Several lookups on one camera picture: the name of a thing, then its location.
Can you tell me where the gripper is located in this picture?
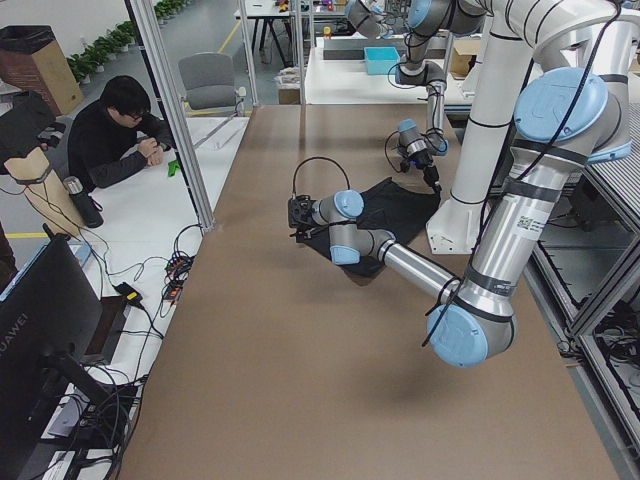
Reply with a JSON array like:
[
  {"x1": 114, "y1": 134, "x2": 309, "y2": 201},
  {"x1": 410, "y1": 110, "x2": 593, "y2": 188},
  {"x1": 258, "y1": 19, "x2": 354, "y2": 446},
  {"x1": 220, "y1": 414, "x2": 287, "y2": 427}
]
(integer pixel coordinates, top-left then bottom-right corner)
[
  {"x1": 294, "y1": 198, "x2": 319, "y2": 243},
  {"x1": 412, "y1": 150, "x2": 440, "y2": 190}
]

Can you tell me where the black graphic t-shirt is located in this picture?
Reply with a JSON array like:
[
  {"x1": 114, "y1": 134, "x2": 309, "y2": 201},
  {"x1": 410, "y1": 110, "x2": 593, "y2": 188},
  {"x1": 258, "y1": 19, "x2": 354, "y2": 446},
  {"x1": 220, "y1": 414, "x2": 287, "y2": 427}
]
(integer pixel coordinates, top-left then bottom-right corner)
[{"x1": 299, "y1": 177, "x2": 440, "y2": 278}]

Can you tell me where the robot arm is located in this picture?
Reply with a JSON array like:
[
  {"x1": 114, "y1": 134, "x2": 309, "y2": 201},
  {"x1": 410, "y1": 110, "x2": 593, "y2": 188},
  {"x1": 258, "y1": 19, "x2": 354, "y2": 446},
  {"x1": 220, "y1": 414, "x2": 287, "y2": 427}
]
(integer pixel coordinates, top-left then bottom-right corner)
[
  {"x1": 288, "y1": 1, "x2": 639, "y2": 367},
  {"x1": 387, "y1": 0, "x2": 486, "y2": 194}
]

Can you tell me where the blue plastic bin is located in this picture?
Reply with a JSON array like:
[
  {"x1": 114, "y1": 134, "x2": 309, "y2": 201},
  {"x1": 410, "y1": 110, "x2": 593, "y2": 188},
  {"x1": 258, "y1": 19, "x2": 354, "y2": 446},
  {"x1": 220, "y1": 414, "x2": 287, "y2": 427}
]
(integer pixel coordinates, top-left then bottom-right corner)
[{"x1": 363, "y1": 46, "x2": 400, "y2": 76}]

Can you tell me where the red power strip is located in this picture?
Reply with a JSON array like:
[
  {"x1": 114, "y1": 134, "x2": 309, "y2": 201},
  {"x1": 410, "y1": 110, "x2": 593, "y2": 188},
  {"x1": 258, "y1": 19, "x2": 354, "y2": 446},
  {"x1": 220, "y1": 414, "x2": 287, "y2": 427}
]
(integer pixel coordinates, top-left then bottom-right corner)
[{"x1": 162, "y1": 251, "x2": 196, "y2": 305}]

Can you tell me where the grey office chair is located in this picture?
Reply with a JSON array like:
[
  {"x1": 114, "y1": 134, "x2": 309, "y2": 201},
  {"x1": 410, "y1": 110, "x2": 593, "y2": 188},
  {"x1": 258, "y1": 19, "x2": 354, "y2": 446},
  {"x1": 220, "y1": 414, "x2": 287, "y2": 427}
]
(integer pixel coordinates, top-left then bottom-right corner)
[{"x1": 178, "y1": 52, "x2": 246, "y2": 116}]

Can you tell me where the black power adapter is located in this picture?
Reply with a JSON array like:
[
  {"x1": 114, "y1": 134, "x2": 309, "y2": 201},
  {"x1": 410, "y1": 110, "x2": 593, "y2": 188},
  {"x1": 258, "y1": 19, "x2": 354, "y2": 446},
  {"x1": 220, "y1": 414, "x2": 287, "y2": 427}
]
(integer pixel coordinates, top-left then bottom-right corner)
[{"x1": 113, "y1": 282, "x2": 142, "y2": 307}]

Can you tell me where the seated person in black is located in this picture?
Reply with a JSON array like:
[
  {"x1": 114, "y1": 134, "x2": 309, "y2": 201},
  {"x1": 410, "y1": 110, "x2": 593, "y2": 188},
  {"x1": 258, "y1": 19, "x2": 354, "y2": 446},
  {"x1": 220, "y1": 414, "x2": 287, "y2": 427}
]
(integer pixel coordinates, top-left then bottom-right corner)
[{"x1": 67, "y1": 75, "x2": 175, "y2": 192}]

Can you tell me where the black water bottle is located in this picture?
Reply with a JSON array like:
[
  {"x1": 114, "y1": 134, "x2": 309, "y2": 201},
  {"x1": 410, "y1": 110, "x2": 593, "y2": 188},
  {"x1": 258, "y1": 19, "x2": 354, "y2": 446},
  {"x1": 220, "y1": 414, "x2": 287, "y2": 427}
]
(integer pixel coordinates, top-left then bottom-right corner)
[{"x1": 63, "y1": 176, "x2": 104, "y2": 228}]

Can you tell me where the black Huawei monitor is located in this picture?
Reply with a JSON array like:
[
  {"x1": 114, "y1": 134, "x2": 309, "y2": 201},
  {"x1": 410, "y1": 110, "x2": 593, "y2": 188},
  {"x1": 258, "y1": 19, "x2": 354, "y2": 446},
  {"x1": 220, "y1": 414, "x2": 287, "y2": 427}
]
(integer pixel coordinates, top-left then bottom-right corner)
[{"x1": 1, "y1": 235, "x2": 111, "y2": 479}]

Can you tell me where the brown cardboard box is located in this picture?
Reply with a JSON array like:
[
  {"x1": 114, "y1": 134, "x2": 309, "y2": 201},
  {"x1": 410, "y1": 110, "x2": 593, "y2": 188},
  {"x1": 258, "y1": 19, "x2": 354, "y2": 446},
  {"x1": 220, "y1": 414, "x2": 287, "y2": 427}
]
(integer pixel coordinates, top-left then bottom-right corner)
[{"x1": 1, "y1": 25, "x2": 84, "y2": 116}]

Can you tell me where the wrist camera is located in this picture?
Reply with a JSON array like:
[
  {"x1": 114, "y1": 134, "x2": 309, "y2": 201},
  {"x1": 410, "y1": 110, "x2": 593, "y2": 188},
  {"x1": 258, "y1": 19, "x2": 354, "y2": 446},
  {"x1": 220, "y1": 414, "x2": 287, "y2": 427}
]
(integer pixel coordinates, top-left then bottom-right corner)
[
  {"x1": 400, "y1": 158, "x2": 414, "y2": 173},
  {"x1": 287, "y1": 195, "x2": 308, "y2": 228}
]

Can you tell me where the green handled reacher tool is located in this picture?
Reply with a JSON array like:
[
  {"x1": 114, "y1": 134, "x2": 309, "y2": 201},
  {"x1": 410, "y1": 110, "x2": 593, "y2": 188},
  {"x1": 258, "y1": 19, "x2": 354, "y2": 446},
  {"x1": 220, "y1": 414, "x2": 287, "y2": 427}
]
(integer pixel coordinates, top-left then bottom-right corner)
[{"x1": 167, "y1": 160, "x2": 181, "y2": 178}]

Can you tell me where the aluminium frame post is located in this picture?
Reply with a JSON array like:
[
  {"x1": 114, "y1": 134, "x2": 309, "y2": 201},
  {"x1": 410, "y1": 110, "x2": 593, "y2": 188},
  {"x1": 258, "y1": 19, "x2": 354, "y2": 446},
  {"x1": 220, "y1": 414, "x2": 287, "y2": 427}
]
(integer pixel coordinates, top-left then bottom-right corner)
[{"x1": 125, "y1": 1, "x2": 215, "y2": 232}]

